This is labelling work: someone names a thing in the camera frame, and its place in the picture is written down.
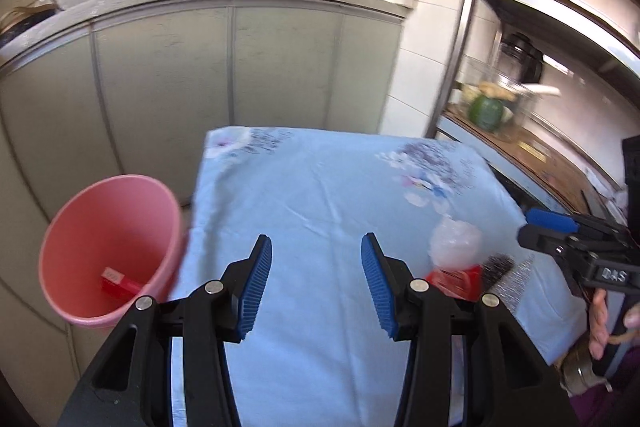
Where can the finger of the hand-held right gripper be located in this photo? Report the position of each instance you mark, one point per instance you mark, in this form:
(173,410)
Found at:
(550,219)
(537,239)

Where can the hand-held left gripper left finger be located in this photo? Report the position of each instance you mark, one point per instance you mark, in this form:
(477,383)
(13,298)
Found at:
(255,287)

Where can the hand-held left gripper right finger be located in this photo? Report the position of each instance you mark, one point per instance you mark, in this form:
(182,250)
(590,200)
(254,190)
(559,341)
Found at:
(375,287)

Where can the clear plastic bag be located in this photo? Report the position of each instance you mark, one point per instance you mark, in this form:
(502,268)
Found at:
(455,242)

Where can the red cardboard box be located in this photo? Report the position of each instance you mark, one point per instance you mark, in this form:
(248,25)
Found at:
(120,284)

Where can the pink plastic bucket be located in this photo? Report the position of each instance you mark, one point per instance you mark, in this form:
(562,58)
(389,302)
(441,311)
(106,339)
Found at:
(90,232)

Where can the person's right hand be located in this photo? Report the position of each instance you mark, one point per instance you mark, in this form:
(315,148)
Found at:
(597,322)

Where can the silver black foil wrapper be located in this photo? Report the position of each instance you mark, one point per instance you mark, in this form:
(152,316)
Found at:
(500,272)

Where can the red snack packet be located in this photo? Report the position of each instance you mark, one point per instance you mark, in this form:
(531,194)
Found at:
(452,282)

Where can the light blue floral tablecloth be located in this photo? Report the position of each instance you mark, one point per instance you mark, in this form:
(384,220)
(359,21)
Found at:
(325,207)

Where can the green round vegetable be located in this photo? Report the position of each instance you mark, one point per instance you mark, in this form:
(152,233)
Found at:
(485,112)

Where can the purple clothing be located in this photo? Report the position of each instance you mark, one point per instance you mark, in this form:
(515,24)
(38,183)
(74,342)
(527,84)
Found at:
(610,407)

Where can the black kitchen appliance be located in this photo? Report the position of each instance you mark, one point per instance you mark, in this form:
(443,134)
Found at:
(522,57)

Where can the clear plastic container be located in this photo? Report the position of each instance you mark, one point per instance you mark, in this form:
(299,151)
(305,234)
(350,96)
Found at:
(475,72)

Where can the metal shelf rack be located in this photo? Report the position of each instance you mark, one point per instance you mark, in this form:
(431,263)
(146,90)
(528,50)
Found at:
(462,32)

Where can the grey kitchen cabinet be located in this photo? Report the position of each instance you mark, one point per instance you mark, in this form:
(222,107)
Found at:
(160,72)

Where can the dark round pan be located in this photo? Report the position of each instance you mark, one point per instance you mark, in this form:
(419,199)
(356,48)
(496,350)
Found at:
(25,27)

